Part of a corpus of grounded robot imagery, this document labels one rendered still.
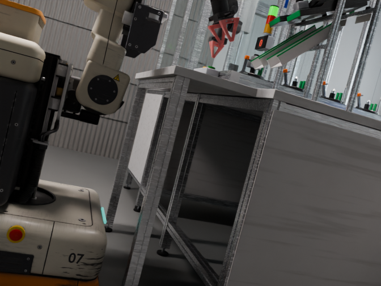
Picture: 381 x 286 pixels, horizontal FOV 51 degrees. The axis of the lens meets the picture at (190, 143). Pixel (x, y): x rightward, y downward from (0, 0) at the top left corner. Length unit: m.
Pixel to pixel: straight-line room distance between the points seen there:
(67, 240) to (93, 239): 0.08
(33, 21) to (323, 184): 1.11
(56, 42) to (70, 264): 3.56
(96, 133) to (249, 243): 3.53
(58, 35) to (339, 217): 3.79
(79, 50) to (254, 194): 3.63
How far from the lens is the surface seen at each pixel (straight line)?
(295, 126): 1.32
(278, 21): 1.79
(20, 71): 1.29
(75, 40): 4.68
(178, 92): 1.30
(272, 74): 3.01
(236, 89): 1.35
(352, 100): 1.72
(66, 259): 1.35
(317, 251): 1.49
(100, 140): 4.69
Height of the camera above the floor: 0.72
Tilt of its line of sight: 4 degrees down
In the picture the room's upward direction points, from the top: 14 degrees clockwise
